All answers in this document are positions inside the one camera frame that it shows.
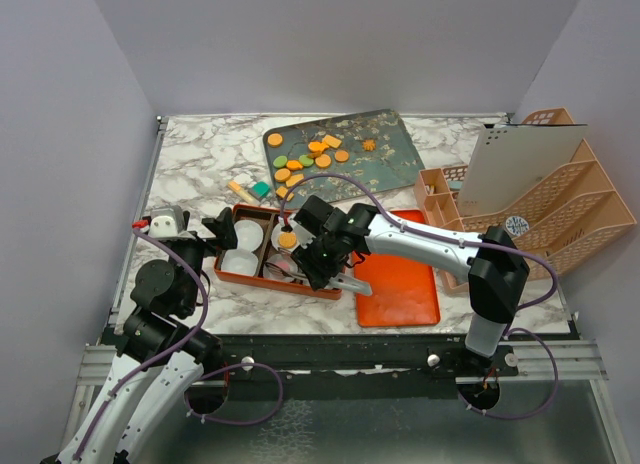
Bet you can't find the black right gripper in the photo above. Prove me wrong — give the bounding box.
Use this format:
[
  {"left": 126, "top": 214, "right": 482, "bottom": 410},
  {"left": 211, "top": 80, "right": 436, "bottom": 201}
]
[{"left": 290, "top": 233, "right": 348, "bottom": 291}]

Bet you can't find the round biscuit cookie front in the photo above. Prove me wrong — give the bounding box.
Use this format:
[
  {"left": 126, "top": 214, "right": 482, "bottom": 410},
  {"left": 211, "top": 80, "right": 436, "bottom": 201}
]
[{"left": 278, "top": 232, "right": 298, "bottom": 249}]

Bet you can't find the round biscuit cookie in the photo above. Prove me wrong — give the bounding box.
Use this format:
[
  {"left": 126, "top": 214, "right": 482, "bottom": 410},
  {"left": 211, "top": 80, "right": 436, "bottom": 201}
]
[
  {"left": 335, "top": 150, "right": 350, "bottom": 162},
  {"left": 315, "top": 154, "right": 332, "bottom": 169},
  {"left": 278, "top": 232, "right": 298, "bottom": 249},
  {"left": 274, "top": 168, "right": 292, "bottom": 183},
  {"left": 267, "top": 133, "right": 284, "bottom": 147}
]

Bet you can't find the orange cookie tin box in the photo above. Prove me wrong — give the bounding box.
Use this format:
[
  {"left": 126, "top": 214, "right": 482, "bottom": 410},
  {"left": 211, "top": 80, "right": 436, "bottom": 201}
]
[{"left": 213, "top": 204, "right": 342, "bottom": 300}]

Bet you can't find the orange tin lid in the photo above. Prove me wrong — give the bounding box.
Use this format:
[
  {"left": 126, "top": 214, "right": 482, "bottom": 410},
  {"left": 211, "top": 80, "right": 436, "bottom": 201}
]
[{"left": 349, "top": 209, "right": 442, "bottom": 328}]

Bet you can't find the orange flower shaped cookie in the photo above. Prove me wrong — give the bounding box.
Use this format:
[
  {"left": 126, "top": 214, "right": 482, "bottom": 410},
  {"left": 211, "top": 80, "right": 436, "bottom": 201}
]
[{"left": 362, "top": 139, "right": 377, "bottom": 152}]

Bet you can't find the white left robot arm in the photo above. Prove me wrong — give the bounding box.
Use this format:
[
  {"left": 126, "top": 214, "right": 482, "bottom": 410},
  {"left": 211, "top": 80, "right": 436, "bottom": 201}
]
[{"left": 47, "top": 233, "right": 237, "bottom": 463}]

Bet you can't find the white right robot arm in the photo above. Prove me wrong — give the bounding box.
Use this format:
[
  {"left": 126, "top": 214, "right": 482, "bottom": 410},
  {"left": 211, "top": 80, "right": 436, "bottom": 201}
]
[{"left": 214, "top": 196, "right": 529, "bottom": 375}]

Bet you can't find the white paper cupcake liner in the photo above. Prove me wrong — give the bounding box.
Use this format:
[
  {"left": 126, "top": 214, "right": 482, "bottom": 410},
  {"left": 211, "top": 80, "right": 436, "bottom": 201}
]
[{"left": 220, "top": 249, "right": 259, "bottom": 276}]

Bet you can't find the small orange wafer stick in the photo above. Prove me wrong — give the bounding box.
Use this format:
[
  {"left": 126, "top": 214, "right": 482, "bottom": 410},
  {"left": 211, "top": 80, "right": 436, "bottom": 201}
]
[{"left": 228, "top": 180, "right": 256, "bottom": 205}]

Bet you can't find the teal grey eraser block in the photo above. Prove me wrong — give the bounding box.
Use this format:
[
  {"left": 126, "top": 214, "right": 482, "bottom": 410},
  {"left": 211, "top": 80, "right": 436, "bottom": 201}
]
[{"left": 250, "top": 181, "right": 271, "bottom": 200}]

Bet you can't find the rectangular yellow biscuit front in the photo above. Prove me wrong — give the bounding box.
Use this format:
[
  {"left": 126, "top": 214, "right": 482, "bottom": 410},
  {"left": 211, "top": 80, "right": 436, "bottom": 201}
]
[{"left": 276, "top": 186, "right": 294, "bottom": 201}]

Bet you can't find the rectangular yellow biscuit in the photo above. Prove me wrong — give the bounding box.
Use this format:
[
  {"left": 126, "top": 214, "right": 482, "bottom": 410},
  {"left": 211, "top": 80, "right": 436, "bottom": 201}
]
[
  {"left": 285, "top": 174, "right": 304, "bottom": 188},
  {"left": 276, "top": 186, "right": 294, "bottom": 201},
  {"left": 322, "top": 135, "right": 342, "bottom": 149}
]

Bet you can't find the rectangular yellow biscuit middle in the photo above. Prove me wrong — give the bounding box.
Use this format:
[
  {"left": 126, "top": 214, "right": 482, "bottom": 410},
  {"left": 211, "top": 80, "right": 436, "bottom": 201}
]
[{"left": 285, "top": 174, "right": 304, "bottom": 188}]

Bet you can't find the green macaron right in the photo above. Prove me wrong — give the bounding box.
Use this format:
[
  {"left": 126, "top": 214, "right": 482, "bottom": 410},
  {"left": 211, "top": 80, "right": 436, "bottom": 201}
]
[{"left": 299, "top": 155, "right": 315, "bottom": 167}]

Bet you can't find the green macaron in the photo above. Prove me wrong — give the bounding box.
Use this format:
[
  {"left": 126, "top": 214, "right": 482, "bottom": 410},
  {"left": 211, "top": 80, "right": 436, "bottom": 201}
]
[
  {"left": 299, "top": 155, "right": 315, "bottom": 167},
  {"left": 272, "top": 155, "right": 288, "bottom": 169}
]

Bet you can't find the orange fish cookie left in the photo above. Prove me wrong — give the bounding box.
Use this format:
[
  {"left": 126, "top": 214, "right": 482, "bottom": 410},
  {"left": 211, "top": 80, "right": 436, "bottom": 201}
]
[{"left": 285, "top": 160, "right": 305, "bottom": 172}]

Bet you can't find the orange fish cookie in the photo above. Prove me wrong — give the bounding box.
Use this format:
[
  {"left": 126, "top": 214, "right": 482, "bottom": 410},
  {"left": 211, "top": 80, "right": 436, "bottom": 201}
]
[
  {"left": 285, "top": 160, "right": 305, "bottom": 172},
  {"left": 308, "top": 141, "right": 328, "bottom": 154}
]

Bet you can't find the green macaron left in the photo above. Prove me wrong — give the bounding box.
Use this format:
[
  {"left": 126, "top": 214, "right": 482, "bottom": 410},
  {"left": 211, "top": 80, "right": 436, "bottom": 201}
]
[{"left": 272, "top": 155, "right": 288, "bottom": 169}]

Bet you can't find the orange fish cookie upper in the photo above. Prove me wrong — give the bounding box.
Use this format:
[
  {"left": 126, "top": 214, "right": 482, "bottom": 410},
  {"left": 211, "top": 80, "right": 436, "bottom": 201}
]
[{"left": 308, "top": 141, "right": 328, "bottom": 154}]

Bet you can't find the dark floral serving tray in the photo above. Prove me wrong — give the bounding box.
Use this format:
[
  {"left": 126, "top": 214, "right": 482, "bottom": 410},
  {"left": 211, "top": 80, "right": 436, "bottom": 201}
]
[{"left": 262, "top": 109, "right": 424, "bottom": 209}]

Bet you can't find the rectangular yellow biscuit upper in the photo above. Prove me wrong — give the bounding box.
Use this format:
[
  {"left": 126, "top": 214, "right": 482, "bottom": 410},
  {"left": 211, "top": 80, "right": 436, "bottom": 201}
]
[{"left": 322, "top": 135, "right": 342, "bottom": 149}]

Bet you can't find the blue patterned round jar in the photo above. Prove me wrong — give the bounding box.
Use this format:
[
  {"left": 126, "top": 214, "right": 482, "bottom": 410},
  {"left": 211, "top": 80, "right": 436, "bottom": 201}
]
[{"left": 504, "top": 215, "right": 530, "bottom": 237}]

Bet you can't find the white perforated board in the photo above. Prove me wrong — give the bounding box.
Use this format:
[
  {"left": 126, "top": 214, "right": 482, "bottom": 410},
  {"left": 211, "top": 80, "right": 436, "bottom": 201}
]
[{"left": 457, "top": 124, "right": 588, "bottom": 216}]

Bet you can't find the peach plastic desk organizer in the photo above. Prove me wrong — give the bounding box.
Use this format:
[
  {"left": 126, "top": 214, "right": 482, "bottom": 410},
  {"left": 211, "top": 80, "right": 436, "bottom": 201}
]
[{"left": 414, "top": 108, "right": 637, "bottom": 275}]

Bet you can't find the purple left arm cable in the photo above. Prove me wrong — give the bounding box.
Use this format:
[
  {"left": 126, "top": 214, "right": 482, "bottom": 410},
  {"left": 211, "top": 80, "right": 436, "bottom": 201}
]
[{"left": 72, "top": 221, "right": 284, "bottom": 460}]

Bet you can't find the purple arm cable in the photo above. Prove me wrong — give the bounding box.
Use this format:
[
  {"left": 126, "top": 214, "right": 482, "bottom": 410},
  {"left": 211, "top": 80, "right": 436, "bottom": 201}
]
[
  {"left": 72, "top": 221, "right": 284, "bottom": 460},
  {"left": 278, "top": 172, "right": 560, "bottom": 421}
]

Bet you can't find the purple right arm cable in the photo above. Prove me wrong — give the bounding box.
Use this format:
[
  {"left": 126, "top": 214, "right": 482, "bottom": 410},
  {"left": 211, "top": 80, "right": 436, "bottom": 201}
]
[{"left": 278, "top": 172, "right": 560, "bottom": 421}]

